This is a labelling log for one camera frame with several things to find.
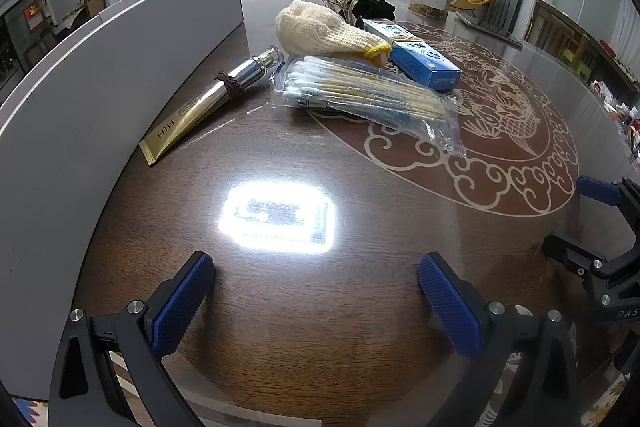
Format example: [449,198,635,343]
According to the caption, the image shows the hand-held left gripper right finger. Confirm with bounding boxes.
[418,253,583,427]

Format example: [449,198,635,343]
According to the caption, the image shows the blue white ointment box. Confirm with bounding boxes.
[361,18,462,92]

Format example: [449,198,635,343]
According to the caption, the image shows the brown hair tie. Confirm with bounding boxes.
[215,69,243,96]

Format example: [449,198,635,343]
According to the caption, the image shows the gold cosmetic tube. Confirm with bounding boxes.
[139,47,286,166]

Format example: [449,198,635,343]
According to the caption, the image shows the red wall calendar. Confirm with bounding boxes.
[24,2,46,32]

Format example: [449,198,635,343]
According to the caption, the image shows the pile of colourful small items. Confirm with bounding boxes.
[590,79,640,158]

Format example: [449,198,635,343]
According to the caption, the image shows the long white cardboard box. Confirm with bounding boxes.
[0,0,245,400]

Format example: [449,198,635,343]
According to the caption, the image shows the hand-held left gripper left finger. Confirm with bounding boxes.
[47,251,217,427]

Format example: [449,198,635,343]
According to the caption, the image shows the cream knitted glove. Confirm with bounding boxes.
[276,0,391,68]

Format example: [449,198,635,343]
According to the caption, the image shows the colourful floral cloth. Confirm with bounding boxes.
[12,396,51,427]

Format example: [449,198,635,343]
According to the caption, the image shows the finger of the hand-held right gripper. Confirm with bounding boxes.
[541,231,608,280]
[576,175,631,208]

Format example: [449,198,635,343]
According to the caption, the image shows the grey laptop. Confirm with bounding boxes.
[454,9,525,48]

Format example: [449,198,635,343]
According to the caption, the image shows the dark wooden armchair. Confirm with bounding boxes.
[522,0,591,68]

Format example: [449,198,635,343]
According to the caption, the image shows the clear bag of cotton swabs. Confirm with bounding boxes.
[269,55,467,159]

